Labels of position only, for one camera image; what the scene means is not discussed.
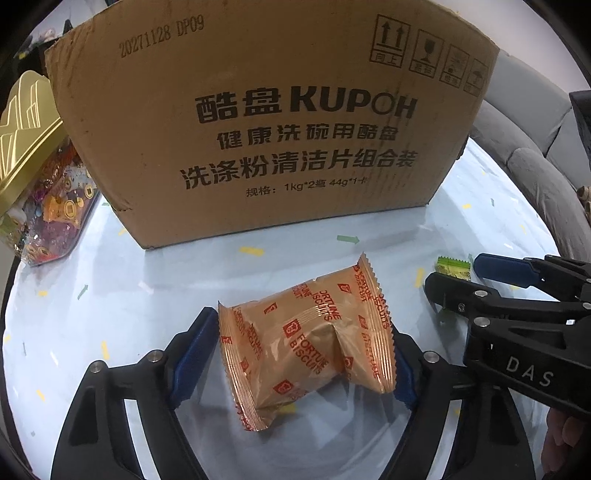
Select person's right hand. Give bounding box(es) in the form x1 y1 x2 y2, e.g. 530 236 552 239
544 411 591 480

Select brown cardboard box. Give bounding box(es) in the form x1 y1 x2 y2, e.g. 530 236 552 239
44 0 502 251

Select grey corner sofa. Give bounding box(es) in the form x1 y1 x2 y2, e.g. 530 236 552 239
466 51 591 259

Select orange biscuit packet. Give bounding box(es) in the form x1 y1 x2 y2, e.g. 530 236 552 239
217 253 399 432

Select clear candy box gold lid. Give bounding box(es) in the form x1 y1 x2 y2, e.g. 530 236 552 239
0 69 100 267

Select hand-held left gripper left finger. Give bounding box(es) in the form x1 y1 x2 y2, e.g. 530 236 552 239
50 305 220 480

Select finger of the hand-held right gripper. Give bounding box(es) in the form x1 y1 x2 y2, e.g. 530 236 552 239
425 272 591 325
473 253 591 302

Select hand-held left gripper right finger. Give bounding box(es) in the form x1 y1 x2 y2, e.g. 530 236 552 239
383 331 550 480

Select green candy packet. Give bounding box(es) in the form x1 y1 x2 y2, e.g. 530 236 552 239
436 256 472 280

